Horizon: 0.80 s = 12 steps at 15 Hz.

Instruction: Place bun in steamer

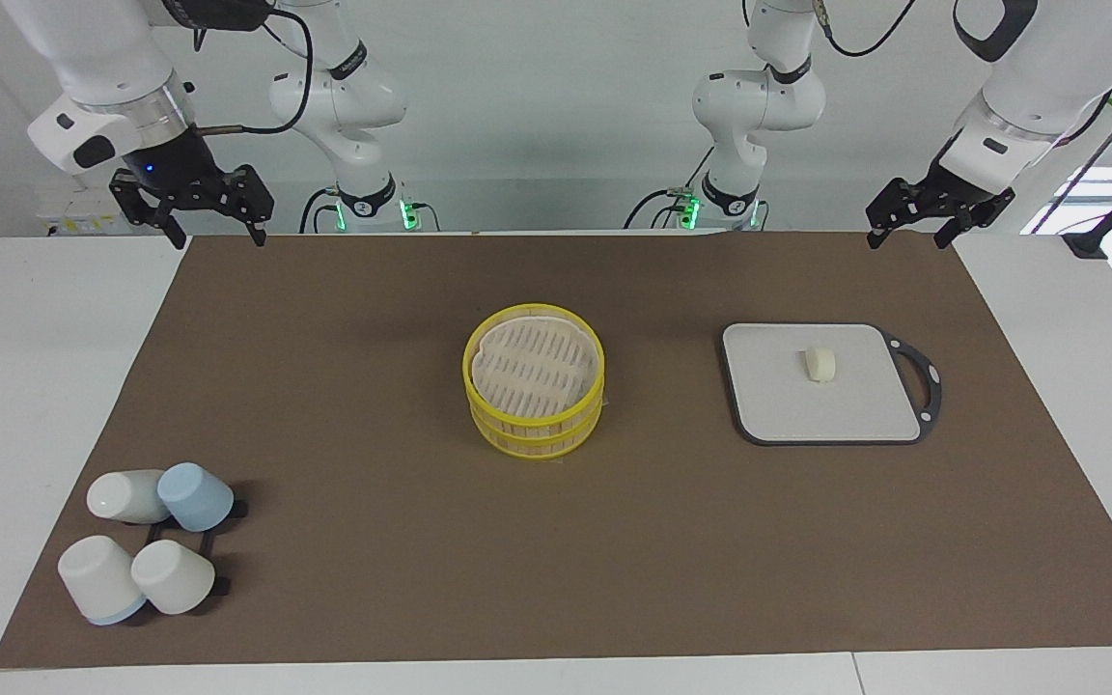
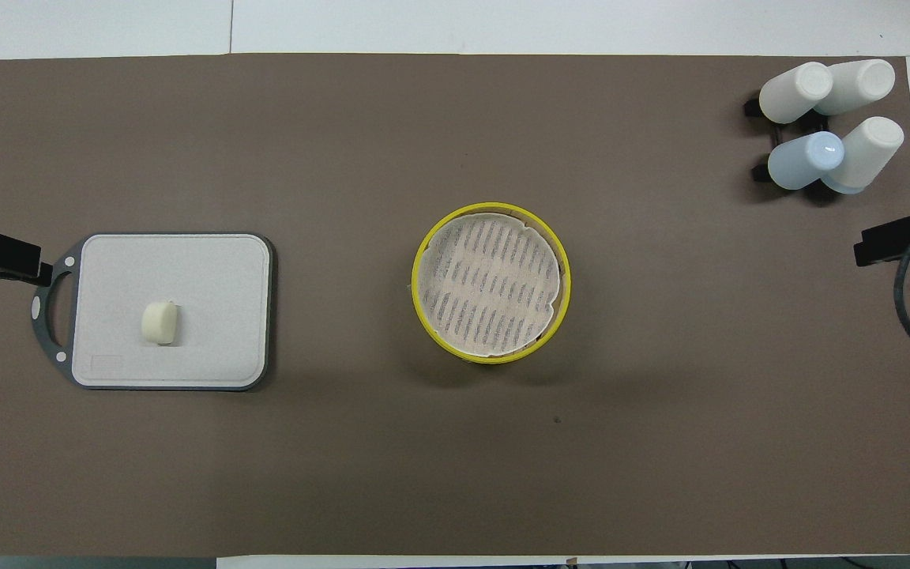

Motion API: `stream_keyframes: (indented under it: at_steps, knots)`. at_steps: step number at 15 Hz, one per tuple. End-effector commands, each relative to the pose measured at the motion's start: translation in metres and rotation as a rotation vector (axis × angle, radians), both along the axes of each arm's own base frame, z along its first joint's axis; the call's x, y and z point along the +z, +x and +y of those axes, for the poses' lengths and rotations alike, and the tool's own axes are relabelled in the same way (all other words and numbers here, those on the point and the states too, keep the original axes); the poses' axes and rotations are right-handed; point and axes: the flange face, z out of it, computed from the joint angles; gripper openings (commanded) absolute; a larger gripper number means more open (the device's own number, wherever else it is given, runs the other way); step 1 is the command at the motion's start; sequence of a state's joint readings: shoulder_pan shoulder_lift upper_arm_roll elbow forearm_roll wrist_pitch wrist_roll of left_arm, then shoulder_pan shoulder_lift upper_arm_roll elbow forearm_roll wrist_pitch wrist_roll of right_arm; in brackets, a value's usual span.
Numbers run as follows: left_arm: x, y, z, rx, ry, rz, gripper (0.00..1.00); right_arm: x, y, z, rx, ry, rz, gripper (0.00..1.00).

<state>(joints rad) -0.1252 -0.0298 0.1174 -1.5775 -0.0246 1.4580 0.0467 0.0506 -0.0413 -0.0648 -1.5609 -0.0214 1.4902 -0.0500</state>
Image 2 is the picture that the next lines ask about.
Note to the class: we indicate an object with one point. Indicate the black cup rack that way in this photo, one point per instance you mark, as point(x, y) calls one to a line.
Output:
point(758, 171)

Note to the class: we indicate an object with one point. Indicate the white plastic cup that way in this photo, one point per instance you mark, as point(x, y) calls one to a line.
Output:
point(791, 95)
point(870, 150)
point(862, 83)

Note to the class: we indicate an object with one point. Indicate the yellow bamboo steamer tier lined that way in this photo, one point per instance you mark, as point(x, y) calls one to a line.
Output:
point(421, 304)

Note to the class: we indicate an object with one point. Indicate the light blue plastic cup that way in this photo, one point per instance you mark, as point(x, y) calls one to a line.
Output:
point(802, 162)

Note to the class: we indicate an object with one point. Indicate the brown table mat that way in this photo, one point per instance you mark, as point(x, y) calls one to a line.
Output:
point(455, 474)

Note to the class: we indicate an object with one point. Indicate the white steamed bun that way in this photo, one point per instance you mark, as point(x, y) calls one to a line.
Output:
point(160, 322)

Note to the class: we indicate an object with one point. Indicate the white steamer liner paper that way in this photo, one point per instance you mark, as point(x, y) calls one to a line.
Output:
point(490, 284)

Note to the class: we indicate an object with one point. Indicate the white cutting board grey frame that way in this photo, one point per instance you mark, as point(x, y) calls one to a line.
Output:
point(186, 269)

